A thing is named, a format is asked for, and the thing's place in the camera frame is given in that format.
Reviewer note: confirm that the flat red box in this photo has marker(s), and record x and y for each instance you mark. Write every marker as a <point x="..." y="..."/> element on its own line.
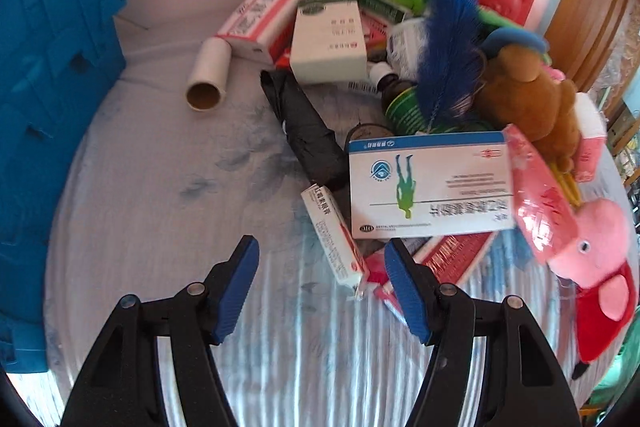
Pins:
<point x="450" y="257"/>

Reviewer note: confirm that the brown bear plush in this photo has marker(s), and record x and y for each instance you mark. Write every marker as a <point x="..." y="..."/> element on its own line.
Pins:
<point x="525" y="102"/>

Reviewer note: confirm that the white box with barcode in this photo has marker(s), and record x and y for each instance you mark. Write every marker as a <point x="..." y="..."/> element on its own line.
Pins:
<point x="360" y="85"/>

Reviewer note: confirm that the black folded umbrella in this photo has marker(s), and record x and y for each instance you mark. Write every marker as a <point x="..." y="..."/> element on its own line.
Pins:
<point x="305" y="127"/>

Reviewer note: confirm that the red plastic packet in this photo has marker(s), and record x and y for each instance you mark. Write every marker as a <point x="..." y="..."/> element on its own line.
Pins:
<point x="540" y="207"/>

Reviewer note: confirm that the pink white medicine box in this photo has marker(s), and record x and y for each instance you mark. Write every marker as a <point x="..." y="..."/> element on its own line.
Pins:
<point x="255" y="19"/>

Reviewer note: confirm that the wooden furniture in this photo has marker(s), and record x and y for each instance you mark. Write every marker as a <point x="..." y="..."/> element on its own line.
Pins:
<point x="590" y="7"/>

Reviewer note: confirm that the small pink white box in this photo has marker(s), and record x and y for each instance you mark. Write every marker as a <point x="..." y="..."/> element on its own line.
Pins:
<point x="375" y="277"/>

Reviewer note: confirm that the green round can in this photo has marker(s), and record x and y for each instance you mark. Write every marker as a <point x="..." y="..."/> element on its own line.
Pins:
<point x="405" y="109"/>

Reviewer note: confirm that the yellow sticks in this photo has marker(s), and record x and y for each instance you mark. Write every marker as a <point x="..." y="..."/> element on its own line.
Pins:
<point x="567" y="184"/>

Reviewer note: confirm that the white plastic bottle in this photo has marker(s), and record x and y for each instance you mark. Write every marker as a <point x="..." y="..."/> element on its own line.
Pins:
<point x="405" y="44"/>

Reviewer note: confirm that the blue plastic crate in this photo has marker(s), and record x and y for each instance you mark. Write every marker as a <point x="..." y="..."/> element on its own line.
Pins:
<point x="55" y="82"/>

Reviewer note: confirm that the white medicine box green label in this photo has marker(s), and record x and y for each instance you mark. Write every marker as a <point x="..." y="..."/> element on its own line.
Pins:
<point x="325" y="42"/>

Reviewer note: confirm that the blue feather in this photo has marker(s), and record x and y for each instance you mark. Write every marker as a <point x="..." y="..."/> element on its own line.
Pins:
<point x="450" y="32"/>

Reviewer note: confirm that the white cloth-covered desktop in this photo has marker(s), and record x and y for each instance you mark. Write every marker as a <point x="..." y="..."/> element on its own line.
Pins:
<point x="150" y="207"/>

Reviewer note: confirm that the pink white carton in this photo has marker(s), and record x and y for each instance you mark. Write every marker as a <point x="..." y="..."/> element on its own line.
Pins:
<point x="590" y="142"/>

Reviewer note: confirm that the white ointment box red stripe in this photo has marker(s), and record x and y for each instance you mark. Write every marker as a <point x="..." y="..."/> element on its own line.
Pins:
<point x="330" y="237"/>

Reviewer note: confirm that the brown bottle white cap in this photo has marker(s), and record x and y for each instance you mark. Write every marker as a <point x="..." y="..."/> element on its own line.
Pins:
<point x="387" y="79"/>

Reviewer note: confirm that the white blue medicine box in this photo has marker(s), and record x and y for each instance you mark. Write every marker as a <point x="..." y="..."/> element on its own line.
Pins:
<point x="430" y="187"/>

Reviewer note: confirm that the pink pig plush red dress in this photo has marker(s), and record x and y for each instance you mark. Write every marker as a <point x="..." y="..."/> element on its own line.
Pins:
<point x="595" y="242"/>

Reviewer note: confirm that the white paper roll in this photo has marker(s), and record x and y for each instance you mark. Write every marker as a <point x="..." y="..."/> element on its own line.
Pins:
<point x="210" y="67"/>

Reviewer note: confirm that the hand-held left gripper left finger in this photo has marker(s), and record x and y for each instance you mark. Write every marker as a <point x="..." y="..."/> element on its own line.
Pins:
<point x="235" y="292"/>

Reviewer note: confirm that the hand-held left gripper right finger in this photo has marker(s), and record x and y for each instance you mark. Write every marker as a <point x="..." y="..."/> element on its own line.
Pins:
<point x="407" y="297"/>

